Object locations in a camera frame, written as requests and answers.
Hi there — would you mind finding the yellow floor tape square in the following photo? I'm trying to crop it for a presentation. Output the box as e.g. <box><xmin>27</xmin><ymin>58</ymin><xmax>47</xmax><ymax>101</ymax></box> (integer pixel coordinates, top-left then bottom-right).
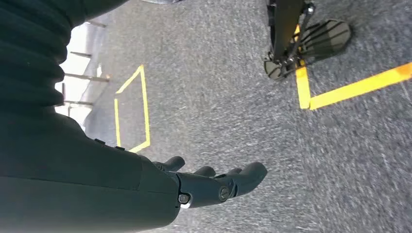
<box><xmin>294</xmin><ymin>25</ymin><xmax>412</xmax><ymax>111</ymax></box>
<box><xmin>114</xmin><ymin>65</ymin><xmax>151</xmax><ymax>154</ymax></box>

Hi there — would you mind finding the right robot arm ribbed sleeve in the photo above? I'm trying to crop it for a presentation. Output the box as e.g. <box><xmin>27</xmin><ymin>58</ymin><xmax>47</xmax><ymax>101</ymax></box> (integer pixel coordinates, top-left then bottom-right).
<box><xmin>0</xmin><ymin>0</ymin><xmax>129</xmax><ymax>113</ymax></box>

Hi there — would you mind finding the black robot leg with foot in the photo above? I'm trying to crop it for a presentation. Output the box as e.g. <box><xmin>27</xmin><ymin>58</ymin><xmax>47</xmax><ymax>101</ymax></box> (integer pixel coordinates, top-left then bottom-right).
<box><xmin>264</xmin><ymin>0</ymin><xmax>352</xmax><ymax>81</ymax></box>

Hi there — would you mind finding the steel frame table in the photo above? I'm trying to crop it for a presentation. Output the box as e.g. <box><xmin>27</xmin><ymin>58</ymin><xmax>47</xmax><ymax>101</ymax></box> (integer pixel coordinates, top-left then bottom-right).
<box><xmin>54</xmin><ymin>20</ymin><xmax>112</xmax><ymax>129</ymax></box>

